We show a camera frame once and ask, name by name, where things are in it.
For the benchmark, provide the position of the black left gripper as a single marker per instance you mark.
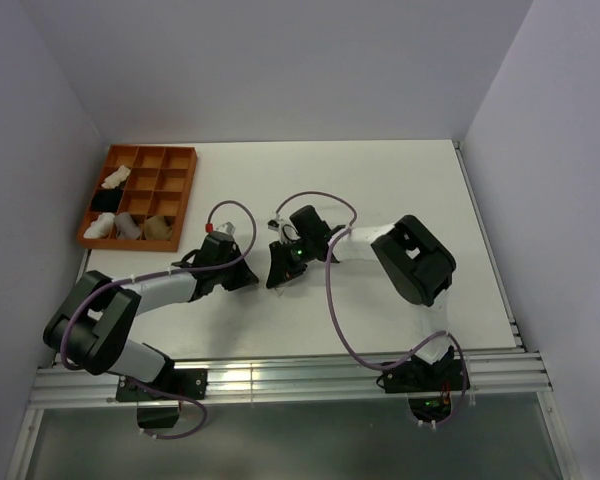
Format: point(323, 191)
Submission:
point(244, 278)

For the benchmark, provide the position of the orange wooden compartment tray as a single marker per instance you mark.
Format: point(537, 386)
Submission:
point(159, 184)

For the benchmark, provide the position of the tan brown long sock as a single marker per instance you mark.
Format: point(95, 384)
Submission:
point(156, 228)

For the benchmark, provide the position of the grey sock with red cuff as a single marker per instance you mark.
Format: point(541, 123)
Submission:
point(126, 227)

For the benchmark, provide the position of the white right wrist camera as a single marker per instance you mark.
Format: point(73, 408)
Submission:
point(284, 228)

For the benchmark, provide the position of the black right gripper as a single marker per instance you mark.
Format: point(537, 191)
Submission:
point(281, 267)

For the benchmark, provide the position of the white sock with black stripes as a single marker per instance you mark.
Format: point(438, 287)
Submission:
point(280, 289)

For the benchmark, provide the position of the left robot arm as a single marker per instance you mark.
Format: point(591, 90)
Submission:
point(91, 327)

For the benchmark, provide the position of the white rolled sock in tray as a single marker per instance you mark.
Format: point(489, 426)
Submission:
point(100, 227)

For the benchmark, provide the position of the aluminium frame rail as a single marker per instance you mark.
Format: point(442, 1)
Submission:
point(287, 380)

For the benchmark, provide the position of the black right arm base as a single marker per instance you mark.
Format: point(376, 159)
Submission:
point(439, 380)

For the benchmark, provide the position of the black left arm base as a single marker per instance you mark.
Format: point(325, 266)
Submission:
point(159, 405)

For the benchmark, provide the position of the black rolled sock in tray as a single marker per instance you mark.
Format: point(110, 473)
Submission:
point(106, 201)

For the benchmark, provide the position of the cream rolled sock in tray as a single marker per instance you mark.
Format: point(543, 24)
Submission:
point(116, 178)

